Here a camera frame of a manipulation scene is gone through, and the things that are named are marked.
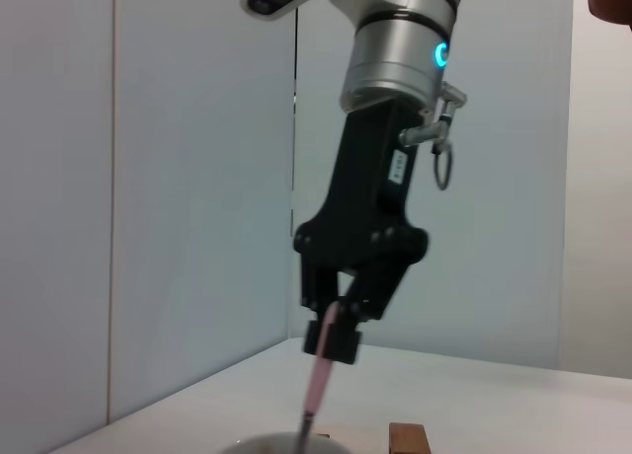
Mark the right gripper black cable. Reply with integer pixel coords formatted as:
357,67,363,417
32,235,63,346
431,103,458,191

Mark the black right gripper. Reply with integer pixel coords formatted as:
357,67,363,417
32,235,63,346
293,98,436,367

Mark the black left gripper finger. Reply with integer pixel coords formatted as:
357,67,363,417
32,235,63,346
587,0,632,32

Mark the right gripper silver plug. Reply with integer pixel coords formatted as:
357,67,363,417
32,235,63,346
398,81,468,147

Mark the pink handled metal spoon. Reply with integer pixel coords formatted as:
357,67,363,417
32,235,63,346
294,300,343,453

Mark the grey ceramic mug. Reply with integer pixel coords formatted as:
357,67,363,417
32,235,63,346
216,429,357,454

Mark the light brown wooden block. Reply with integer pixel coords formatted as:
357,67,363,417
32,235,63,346
388,421,431,454

